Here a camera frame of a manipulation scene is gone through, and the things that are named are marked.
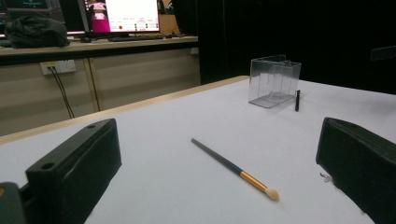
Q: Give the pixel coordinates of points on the dark computer monitor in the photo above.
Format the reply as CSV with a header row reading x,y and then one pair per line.
x,y
28,4

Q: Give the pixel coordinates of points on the grey gold makeup brush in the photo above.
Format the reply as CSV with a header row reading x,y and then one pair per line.
x,y
218,155

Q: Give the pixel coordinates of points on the dark cloth bundle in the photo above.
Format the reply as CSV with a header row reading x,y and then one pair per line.
x,y
35,32

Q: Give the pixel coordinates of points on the beige panelled desk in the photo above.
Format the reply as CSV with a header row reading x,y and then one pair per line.
x,y
140,71

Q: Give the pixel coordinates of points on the lit computer monitor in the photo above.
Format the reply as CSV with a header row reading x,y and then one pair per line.
x,y
130,15

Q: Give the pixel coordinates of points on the black cosmetic pencil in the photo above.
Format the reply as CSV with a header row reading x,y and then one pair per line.
x,y
297,101

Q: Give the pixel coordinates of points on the black computer mouse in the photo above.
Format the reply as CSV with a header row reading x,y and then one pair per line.
x,y
86,39

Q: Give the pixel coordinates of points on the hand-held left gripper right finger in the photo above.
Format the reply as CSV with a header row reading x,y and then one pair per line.
x,y
361,168

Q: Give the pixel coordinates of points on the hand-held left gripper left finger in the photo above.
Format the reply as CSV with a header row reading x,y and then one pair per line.
x,y
77,174

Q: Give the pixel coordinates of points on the clear acrylic organizer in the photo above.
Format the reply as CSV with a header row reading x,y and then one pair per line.
x,y
274,81

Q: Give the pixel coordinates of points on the black curtain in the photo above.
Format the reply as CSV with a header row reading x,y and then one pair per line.
x,y
311,31

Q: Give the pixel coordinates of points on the black keyboard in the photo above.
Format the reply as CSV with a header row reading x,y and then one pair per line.
x,y
134,38

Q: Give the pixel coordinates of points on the white wall socket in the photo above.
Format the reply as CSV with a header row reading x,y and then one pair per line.
x,y
63,66

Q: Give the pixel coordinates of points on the brown box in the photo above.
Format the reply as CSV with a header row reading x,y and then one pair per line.
x,y
168,23

